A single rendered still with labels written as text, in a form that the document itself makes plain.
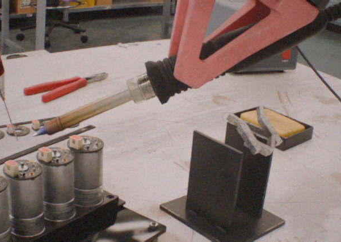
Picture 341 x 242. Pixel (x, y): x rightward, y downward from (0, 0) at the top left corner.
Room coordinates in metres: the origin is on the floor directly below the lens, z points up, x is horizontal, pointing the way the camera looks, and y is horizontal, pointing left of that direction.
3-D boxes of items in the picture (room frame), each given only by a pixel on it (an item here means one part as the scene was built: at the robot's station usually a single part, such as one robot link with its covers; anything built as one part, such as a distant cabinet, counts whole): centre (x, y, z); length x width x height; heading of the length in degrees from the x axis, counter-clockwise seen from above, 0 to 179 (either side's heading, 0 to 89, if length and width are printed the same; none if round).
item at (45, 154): (0.29, 0.07, 0.82); 0.01 x 0.01 x 0.01; 55
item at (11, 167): (0.27, 0.09, 0.82); 0.01 x 0.01 x 0.01; 55
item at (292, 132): (0.52, -0.10, 0.76); 0.07 x 0.05 x 0.02; 44
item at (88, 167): (0.32, 0.05, 0.79); 0.02 x 0.02 x 0.05
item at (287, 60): (0.81, -0.10, 0.80); 0.15 x 0.12 x 0.10; 27
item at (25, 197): (0.28, 0.09, 0.79); 0.02 x 0.02 x 0.05
